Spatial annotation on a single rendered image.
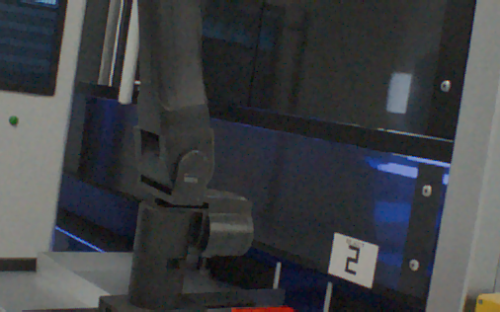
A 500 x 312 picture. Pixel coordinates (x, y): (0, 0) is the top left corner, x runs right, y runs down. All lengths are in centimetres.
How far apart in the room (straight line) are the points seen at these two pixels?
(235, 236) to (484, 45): 41
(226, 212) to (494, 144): 36
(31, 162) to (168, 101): 97
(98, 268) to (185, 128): 70
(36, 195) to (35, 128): 14
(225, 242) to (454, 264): 33
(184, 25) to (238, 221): 22
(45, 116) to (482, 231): 100
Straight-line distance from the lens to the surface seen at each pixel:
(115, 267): 148
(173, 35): 79
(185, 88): 79
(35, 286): 131
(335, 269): 118
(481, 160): 103
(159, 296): 84
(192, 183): 80
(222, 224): 86
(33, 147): 173
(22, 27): 170
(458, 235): 105
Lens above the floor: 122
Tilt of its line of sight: 4 degrees down
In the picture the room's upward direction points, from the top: 9 degrees clockwise
